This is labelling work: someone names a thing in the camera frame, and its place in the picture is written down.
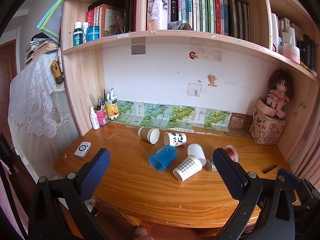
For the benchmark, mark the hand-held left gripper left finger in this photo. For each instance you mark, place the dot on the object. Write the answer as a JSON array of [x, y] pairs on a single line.
[[96, 172]]

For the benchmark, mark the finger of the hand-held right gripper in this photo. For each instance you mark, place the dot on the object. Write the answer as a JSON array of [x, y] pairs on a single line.
[[290, 178]]

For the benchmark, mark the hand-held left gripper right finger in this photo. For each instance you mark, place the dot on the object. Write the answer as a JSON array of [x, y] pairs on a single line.
[[228, 176]]

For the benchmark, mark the blue plastic cup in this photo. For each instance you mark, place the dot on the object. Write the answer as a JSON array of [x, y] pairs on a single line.
[[163, 158]]

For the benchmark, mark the clear red plastic cup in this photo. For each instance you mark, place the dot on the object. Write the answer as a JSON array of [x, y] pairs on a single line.
[[232, 152]]

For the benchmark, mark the checkered paper cup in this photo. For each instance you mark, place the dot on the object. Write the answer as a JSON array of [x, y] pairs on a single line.
[[189, 170]]

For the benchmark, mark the plain white paper cup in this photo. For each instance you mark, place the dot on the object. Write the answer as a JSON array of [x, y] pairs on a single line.
[[196, 152]]

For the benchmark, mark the brown paper cup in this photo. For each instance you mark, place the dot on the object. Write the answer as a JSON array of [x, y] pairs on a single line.
[[148, 135]]

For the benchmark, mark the white panda print cup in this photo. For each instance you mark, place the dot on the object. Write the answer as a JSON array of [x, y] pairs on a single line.
[[175, 139]]

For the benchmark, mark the row of upright books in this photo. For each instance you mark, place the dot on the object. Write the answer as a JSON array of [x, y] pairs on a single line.
[[212, 13]]

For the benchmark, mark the dark short stick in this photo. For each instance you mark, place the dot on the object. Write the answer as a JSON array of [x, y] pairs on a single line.
[[270, 168]]

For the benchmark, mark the white square device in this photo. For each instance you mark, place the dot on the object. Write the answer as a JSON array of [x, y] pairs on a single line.
[[83, 149]]

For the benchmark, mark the letter print fabric basket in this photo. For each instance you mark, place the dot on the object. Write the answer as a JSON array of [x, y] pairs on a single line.
[[267, 131]]

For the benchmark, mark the white spray bottle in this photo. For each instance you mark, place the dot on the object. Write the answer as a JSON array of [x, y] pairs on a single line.
[[94, 120]]

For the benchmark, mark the brown ceramic mug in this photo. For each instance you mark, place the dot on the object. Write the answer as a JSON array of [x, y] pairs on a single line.
[[238, 122]]

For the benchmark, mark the pink pen holder can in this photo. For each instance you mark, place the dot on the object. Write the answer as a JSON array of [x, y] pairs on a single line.
[[101, 117]]

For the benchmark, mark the orange print pen holder can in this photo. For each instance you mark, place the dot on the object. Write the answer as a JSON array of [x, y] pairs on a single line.
[[111, 108]]

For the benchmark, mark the clear ruler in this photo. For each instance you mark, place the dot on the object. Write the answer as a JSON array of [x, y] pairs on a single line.
[[93, 102]]

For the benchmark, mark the pink round box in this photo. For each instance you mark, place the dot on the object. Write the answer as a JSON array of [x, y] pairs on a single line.
[[269, 110]]

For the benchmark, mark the row of leaf print cards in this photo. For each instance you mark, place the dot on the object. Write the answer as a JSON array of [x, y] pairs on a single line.
[[172, 115]]

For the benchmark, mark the brown haired rag doll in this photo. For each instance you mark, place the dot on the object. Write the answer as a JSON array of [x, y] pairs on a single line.
[[280, 90]]

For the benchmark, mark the wooden bookshelf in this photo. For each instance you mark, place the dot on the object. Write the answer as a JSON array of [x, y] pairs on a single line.
[[82, 85]]

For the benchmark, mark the pink cloth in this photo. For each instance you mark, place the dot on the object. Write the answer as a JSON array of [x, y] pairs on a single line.
[[8, 205]]

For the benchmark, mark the white lace cloth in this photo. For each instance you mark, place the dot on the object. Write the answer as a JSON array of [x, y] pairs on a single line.
[[35, 97]]

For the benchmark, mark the row of dark boxes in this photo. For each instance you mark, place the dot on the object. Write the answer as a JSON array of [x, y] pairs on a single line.
[[308, 52]]

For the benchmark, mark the white pink cosmetic tube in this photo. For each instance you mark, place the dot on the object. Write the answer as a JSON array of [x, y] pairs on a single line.
[[291, 50]]

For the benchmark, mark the grey tape patch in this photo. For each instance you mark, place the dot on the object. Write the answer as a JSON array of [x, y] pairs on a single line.
[[138, 49]]

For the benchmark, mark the pile of books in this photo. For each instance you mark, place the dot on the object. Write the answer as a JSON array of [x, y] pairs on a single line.
[[40, 48]]

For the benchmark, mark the blue round jar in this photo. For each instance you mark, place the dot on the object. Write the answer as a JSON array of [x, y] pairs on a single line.
[[93, 33]]

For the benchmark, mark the teal mouthwash bottle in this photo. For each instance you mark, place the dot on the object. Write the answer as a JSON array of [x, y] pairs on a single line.
[[78, 34]]

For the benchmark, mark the white cosmetic bottle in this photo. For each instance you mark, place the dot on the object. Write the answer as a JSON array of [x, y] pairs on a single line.
[[275, 33]]

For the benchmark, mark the red and beige books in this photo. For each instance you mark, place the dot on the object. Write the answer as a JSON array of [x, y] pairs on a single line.
[[110, 20]]

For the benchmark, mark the green edged clear folder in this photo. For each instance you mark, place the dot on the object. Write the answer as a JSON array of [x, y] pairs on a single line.
[[51, 15]]

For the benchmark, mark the white printed paper roll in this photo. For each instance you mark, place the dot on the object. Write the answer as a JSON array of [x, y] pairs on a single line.
[[157, 7]]

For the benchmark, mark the pink square wall sticker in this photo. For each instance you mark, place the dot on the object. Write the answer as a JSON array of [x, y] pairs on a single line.
[[194, 89]]

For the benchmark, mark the orange animal wall sticker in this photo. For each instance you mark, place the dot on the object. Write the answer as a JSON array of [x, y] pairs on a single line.
[[212, 80]]

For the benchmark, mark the red mushroom wall sticker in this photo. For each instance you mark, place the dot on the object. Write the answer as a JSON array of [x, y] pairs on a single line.
[[192, 55]]

